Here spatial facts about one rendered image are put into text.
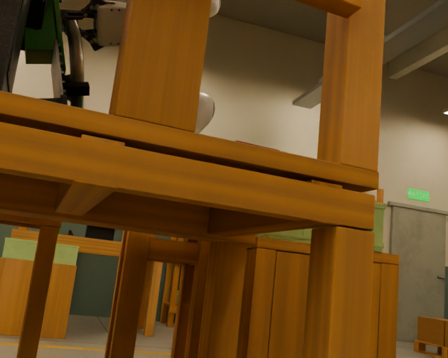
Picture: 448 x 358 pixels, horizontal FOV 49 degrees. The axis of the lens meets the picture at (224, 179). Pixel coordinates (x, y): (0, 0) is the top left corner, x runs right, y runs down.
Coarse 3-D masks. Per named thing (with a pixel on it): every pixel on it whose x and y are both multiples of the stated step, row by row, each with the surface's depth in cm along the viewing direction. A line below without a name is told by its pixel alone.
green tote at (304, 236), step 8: (376, 208) 174; (384, 208) 173; (376, 216) 173; (376, 224) 172; (272, 232) 168; (280, 232) 169; (288, 232) 169; (296, 232) 169; (304, 232) 170; (376, 232) 172; (288, 240) 169; (296, 240) 169; (304, 240) 169; (376, 240) 171; (376, 248) 171
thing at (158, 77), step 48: (144, 0) 85; (192, 0) 88; (384, 0) 105; (144, 48) 83; (192, 48) 87; (336, 48) 103; (144, 96) 82; (192, 96) 85; (336, 96) 100; (336, 144) 97
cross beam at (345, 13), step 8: (296, 0) 96; (304, 0) 96; (312, 0) 95; (320, 0) 95; (328, 0) 95; (336, 0) 95; (344, 0) 95; (352, 0) 96; (360, 0) 96; (320, 8) 98; (328, 8) 98; (336, 8) 97; (344, 8) 97; (352, 8) 97; (360, 8) 96; (344, 16) 100
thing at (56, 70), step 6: (54, 48) 106; (54, 54) 107; (60, 54) 104; (54, 60) 109; (60, 60) 107; (54, 66) 110; (60, 66) 105; (54, 72) 111; (60, 72) 103; (54, 78) 113; (60, 78) 103; (54, 84) 114; (60, 84) 103; (54, 90) 116; (60, 90) 102; (54, 96) 117
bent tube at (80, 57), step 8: (64, 24) 114; (72, 24) 112; (72, 32) 109; (72, 40) 109; (80, 40) 110; (72, 48) 108; (80, 48) 109; (72, 56) 108; (80, 56) 109; (72, 64) 109; (80, 64) 109; (72, 72) 110; (80, 72) 110; (72, 80) 111; (80, 80) 111; (72, 96) 113; (80, 96) 113; (72, 104) 115; (80, 104) 115
